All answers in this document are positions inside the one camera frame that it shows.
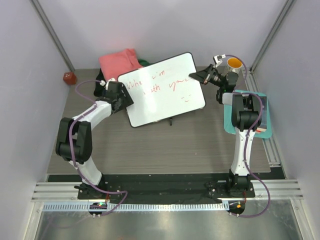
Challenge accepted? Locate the blue 1984 book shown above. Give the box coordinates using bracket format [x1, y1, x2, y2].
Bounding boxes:
[259, 96, 268, 129]

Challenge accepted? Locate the pink t shirt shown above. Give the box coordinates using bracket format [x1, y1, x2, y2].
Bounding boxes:
[98, 48, 143, 80]

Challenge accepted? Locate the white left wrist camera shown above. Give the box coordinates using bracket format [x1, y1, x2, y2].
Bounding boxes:
[99, 78, 117, 91]

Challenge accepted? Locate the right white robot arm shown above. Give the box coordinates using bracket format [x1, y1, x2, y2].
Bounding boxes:
[189, 64, 263, 198]

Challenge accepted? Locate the white dry-erase board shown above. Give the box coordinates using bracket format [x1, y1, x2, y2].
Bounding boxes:
[118, 52, 206, 128]

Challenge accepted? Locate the yellow white mug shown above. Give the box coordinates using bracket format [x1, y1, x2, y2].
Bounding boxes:
[224, 57, 243, 75]

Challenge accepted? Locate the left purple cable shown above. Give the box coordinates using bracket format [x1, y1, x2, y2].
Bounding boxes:
[69, 79, 107, 193]

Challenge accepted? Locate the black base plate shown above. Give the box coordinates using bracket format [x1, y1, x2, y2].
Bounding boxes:
[77, 172, 256, 204]

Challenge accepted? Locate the teal tray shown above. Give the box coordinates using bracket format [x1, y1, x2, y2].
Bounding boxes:
[222, 92, 272, 139]

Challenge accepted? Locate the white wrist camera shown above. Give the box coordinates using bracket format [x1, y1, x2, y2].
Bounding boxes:
[99, 78, 117, 91]
[213, 54, 226, 68]

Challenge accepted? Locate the green t shirt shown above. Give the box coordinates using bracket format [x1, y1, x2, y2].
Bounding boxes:
[138, 59, 150, 67]

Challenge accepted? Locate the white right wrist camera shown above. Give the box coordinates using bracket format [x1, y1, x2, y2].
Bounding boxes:
[213, 54, 226, 68]

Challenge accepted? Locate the black t shirt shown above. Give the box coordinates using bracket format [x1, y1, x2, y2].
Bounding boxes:
[93, 69, 106, 98]

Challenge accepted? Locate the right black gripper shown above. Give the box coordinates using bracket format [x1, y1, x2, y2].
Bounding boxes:
[189, 64, 226, 89]

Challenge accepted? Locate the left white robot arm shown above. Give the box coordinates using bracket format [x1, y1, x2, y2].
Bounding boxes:
[55, 80, 134, 200]

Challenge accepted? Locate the red cube eraser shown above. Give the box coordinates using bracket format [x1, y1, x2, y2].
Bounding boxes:
[63, 72, 77, 85]

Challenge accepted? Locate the white slotted cable duct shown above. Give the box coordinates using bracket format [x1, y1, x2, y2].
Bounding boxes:
[42, 201, 229, 212]

